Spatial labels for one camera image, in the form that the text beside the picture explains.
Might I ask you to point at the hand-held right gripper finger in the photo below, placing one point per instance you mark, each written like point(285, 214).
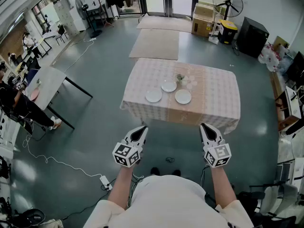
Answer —
point(203, 139)
point(217, 134)

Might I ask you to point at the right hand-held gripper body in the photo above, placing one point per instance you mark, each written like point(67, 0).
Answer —
point(217, 154)

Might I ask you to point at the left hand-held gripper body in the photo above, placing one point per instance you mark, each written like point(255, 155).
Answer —
point(126, 153)

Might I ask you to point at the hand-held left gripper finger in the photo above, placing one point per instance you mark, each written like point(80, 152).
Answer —
point(144, 136)
point(133, 130)

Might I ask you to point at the white plate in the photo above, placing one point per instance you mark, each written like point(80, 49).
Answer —
point(183, 96)
point(153, 95)
point(169, 86)

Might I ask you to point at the person's left forearm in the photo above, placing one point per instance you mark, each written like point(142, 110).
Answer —
point(120, 186)

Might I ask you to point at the person's right forearm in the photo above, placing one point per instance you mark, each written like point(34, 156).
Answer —
point(222, 186)

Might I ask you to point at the person's left black shoe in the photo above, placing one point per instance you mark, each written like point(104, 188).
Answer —
point(154, 171)

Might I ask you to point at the person's black shoe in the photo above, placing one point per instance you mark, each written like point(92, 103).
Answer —
point(154, 171)
point(176, 173)

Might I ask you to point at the white power strip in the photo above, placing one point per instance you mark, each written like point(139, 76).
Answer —
point(106, 183)
point(92, 39)

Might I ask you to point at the pink checkered tablecloth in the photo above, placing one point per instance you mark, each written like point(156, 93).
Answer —
point(213, 91)

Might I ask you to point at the person's right black shoe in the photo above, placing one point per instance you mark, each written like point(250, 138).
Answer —
point(176, 173)

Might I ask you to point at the black bag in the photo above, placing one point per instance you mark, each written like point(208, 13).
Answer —
point(247, 203)

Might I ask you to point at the person's white shirt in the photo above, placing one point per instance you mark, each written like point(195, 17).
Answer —
point(166, 203)

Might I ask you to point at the small green potted plant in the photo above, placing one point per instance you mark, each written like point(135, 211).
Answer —
point(180, 77)
point(38, 82)

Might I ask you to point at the wooden shelf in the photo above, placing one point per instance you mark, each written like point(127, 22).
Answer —
point(283, 117)

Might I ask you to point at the grey chair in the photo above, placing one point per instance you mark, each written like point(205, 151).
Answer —
point(285, 196)

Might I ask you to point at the beige floor mat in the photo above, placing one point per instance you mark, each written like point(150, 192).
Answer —
point(154, 44)
point(164, 24)

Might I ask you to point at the pile of white plastic bags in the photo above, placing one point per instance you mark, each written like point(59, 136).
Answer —
point(270, 56)

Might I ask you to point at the grey table with black legs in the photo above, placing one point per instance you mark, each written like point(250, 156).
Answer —
point(47, 84)

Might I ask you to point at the black bin with yellow lid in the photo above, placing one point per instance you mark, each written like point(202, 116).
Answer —
point(227, 33)

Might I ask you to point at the black cabinet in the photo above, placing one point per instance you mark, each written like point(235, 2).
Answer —
point(251, 38)

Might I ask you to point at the black monitor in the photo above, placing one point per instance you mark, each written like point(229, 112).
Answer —
point(297, 68)

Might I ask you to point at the white metal rack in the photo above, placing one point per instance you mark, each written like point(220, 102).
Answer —
point(215, 30)

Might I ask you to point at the pink dish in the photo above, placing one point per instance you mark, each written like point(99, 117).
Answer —
point(35, 95)

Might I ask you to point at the large cardboard box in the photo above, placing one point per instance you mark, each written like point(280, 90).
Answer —
point(202, 20)

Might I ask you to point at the black chair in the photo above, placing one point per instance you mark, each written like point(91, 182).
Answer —
point(61, 31)

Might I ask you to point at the wooden coat rack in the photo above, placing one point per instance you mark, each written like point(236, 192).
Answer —
point(102, 6)

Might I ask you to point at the black standing fan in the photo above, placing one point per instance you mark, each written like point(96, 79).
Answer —
point(228, 3)
point(82, 8)

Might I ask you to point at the white lockers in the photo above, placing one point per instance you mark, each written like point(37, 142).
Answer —
point(69, 15)

